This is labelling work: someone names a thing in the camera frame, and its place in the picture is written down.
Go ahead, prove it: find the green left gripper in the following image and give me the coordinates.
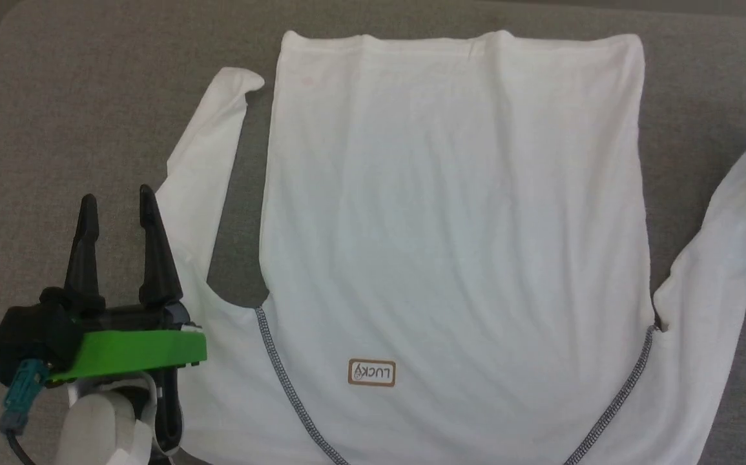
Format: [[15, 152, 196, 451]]
[[40, 185, 209, 384]]

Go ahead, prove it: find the white long-sleeve shirt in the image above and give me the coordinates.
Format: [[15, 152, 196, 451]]
[[153, 29, 746, 465]]

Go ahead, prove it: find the left cable with teal plug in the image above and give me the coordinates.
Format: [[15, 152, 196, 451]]
[[0, 358, 50, 465]]

